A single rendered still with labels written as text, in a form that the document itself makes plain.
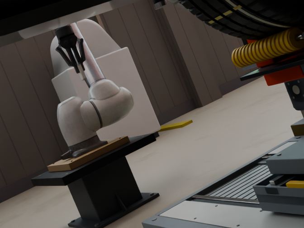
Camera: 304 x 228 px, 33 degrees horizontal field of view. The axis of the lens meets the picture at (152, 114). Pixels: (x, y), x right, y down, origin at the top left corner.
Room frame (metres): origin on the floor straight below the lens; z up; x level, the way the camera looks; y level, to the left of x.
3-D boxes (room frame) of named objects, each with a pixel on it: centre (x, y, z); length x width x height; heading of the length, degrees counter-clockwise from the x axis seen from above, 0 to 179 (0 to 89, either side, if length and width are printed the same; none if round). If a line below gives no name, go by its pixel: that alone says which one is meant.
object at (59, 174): (2.51, 0.37, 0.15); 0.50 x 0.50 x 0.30; 29
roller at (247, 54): (1.36, -0.35, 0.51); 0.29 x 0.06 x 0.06; 26
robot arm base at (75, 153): (2.51, 0.39, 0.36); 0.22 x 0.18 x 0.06; 113
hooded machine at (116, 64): (4.75, 0.36, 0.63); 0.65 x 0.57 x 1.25; 119
